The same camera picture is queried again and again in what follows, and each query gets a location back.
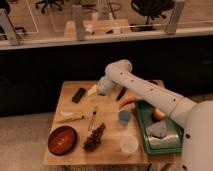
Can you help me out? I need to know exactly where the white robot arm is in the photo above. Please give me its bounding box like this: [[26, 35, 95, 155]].
[[88, 59, 213, 171]]

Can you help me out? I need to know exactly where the green plastic tray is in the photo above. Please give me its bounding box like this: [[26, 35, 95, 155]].
[[135, 100, 183, 155]]

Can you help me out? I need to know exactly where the black rectangular block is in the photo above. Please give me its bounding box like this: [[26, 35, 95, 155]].
[[72, 88, 86, 103]]

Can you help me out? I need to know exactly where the wooden table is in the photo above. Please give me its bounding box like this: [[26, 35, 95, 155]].
[[43, 81, 180, 166]]

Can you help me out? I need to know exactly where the orange carrot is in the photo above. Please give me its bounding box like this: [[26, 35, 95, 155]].
[[119, 96, 137, 109]]

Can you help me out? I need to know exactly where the blue cup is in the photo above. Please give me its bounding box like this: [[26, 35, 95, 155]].
[[118, 110, 131, 126]]

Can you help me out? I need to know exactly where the cream wedge block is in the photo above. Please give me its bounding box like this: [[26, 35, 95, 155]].
[[56, 113, 84, 123]]

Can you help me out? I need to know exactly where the brown grape bunch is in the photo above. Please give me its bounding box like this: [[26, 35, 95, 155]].
[[84, 123, 106, 151]]

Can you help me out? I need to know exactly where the small dark jar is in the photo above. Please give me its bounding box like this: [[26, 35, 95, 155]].
[[149, 80, 158, 85]]

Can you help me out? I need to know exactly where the dark red wooden bowl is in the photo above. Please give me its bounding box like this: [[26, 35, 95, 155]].
[[48, 126, 77, 156]]

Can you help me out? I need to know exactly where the clear plastic cup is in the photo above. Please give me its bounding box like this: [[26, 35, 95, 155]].
[[120, 136, 139, 157]]

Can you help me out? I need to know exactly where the orange apple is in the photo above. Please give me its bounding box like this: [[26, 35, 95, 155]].
[[152, 108, 166, 120]]

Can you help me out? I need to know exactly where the grey cloth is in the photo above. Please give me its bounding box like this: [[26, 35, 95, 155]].
[[146, 121, 167, 139]]

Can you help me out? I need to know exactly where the black office chair base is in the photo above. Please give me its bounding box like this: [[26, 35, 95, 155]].
[[35, 0, 64, 14]]

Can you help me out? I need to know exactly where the black office chair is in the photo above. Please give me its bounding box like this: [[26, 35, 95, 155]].
[[131, 0, 175, 25]]

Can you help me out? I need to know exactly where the black handled knife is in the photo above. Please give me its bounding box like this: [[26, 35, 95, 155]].
[[116, 87, 127, 101]]

